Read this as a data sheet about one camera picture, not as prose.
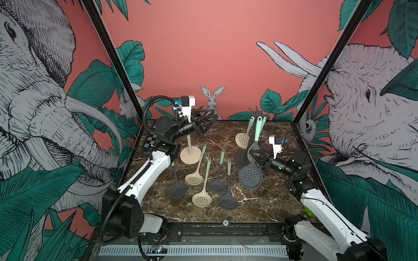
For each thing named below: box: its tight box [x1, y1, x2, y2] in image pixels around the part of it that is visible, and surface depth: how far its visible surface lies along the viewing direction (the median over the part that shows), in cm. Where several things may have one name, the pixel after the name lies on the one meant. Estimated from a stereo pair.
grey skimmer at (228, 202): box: [217, 159, 239, 211], surface depth 86 cm
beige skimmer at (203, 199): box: [191, 158, 213, 208], surface depth 85 cm
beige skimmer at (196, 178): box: [184, 144, 207, 186], surface depth 93 cm
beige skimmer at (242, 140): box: [235, 116, 256, 149], surface depth 95 cm
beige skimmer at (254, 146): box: [247, 115, 263, 162], surface depth 67 cm
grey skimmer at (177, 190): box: [168, 161, 189, 199], surface depth 88 cm
